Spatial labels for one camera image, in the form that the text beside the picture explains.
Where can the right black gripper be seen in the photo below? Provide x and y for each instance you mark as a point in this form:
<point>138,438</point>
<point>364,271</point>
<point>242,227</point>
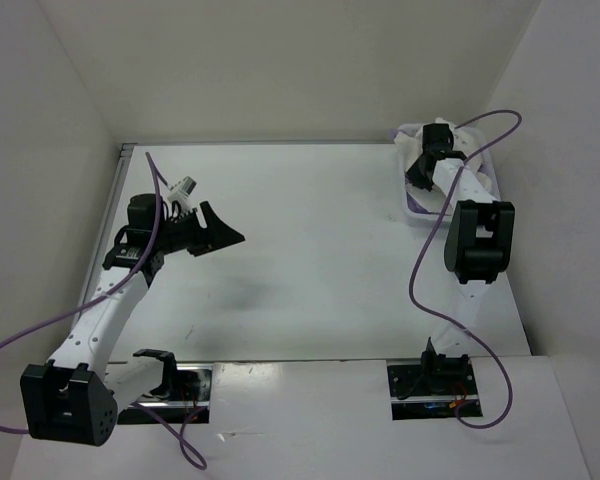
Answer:
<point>415,178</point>

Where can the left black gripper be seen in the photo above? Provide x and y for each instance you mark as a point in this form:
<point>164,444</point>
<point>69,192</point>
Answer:
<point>215,236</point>

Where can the white t shirt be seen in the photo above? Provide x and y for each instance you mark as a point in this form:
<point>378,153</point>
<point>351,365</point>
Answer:
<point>421,149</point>

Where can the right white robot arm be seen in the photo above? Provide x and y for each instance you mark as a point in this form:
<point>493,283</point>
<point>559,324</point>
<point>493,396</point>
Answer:
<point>479,239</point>

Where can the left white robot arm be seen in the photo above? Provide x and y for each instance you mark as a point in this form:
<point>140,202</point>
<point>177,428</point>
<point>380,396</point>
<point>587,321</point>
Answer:
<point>72,397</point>

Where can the white plastic basket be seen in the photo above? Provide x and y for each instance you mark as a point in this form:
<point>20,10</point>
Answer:
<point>467,140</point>

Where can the purple t shirt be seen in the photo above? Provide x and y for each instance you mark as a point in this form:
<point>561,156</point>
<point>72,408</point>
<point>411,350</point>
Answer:
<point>407,140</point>

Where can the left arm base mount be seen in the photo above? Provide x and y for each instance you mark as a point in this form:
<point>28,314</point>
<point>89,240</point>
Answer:
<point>191,393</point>

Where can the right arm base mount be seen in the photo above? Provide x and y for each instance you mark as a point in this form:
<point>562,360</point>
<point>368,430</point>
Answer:
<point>417,394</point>

